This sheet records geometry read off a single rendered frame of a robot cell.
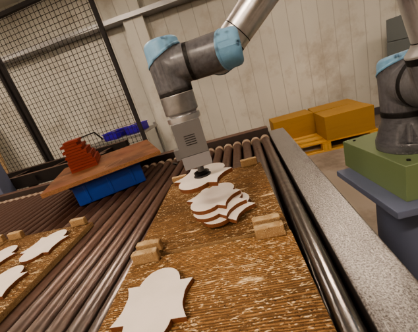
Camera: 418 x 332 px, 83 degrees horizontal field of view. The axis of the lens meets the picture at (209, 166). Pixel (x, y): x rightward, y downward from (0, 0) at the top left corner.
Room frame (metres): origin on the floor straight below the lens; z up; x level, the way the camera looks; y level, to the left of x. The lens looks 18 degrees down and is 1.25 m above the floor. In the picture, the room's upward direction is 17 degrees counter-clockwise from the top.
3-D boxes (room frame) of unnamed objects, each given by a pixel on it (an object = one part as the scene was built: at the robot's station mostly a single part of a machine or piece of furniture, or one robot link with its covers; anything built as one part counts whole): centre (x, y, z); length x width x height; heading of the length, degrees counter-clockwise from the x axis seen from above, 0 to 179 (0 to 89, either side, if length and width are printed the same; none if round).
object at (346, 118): (3.30, -1.65, 0.23); 1.27 x 0.87 x 0.46; 79
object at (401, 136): (0.55, -0.52, 1.01); 0.15 x 0.15 x 0.10
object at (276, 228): (0.40, -0.08, 0.95); 0.06 x 0.02 x 0.03; 81
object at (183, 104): (0.55, 0.02, 1.22); 0.08 x 0.08 x 0.05
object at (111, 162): (1.23, 0.50, 1.03); 0.50 x 0.50 x 0.02; 16
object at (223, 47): (0.54, -0.08, 1.30); 0.11 x 0.11 x 0.08; 77
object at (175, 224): (0.64, 0.02, 0.93); 0.41 x 0.35 x 0.02; 171
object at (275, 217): (0.43, -0.08, 0.95); 0.06 x 0.02 x 0.03; 81
